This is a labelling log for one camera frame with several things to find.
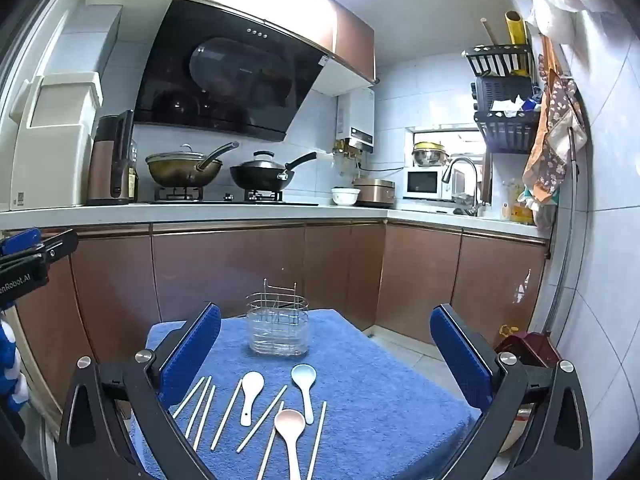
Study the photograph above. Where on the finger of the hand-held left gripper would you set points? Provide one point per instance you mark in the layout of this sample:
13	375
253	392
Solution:
20	241
57	246

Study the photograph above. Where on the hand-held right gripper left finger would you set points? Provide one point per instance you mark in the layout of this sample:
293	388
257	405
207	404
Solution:
192	355

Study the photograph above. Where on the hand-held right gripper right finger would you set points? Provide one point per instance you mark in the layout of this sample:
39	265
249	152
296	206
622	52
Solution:
460	355

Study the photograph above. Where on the wooden chopstick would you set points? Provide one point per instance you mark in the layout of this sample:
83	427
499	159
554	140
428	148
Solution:
204	417
316	440
198	406
190	397
262	418
226	415
270	440

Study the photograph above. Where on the white ceramic spoon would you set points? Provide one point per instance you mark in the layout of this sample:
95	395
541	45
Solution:
252	382

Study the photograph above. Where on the light blue ceramic spoon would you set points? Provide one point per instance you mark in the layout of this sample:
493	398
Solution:
303	377

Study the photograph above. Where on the pink ceramic spoon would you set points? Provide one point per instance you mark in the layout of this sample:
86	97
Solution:
289	422

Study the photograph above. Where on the person's left hand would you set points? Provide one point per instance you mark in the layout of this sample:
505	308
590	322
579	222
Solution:
7	360

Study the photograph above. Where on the red box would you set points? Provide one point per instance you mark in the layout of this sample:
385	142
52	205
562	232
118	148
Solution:
530	350

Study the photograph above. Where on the white plastic storage bin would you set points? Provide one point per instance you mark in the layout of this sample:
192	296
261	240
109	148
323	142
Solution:
50	150

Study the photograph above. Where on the brown electric kettle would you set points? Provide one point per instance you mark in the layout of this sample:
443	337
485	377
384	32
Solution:
107	160

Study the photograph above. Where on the cooking oil bottle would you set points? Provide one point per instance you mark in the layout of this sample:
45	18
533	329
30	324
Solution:
133	175

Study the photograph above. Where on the blue towel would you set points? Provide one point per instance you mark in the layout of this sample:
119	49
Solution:
360	385

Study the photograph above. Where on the white kitchen countertop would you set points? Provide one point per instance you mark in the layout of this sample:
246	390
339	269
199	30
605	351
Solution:
200	215

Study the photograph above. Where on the brass wok with glass lid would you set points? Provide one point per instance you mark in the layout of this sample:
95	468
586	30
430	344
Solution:
180	167

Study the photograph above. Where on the gas stove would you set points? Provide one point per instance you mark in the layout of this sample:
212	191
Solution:
225	197

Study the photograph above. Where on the yellow dish soap bottle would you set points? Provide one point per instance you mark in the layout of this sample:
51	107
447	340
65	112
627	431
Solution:
520	205

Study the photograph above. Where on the white microwave oven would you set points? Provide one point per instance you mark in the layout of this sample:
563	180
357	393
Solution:
420	184

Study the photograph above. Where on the brown rice cooker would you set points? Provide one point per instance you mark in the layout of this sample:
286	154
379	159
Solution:
375	191

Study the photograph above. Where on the chrome kitchen faucet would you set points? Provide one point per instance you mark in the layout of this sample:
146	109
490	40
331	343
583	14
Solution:
467	165

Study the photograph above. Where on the black wok with lid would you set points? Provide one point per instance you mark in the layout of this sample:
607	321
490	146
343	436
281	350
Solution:
257	175

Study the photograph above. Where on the white bowl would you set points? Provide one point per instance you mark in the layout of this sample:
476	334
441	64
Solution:
345	196

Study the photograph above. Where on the stacked metal bowls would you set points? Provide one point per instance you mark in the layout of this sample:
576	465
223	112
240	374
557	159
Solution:
429	155

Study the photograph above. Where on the floral hanging cloth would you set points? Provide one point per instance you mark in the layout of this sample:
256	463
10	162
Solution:
552	135

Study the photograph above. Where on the black range hood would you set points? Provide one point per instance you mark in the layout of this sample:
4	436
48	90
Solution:
225	75

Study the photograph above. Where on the white water heater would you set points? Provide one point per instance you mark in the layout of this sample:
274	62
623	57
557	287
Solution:
357	115

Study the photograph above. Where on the wooden rolling pin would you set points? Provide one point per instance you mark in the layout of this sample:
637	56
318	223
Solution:
489	32

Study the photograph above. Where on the yellow roll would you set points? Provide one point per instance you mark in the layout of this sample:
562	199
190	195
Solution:
517	30

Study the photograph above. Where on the black wall rack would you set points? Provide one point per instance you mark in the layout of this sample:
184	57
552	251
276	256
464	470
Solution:
505	125

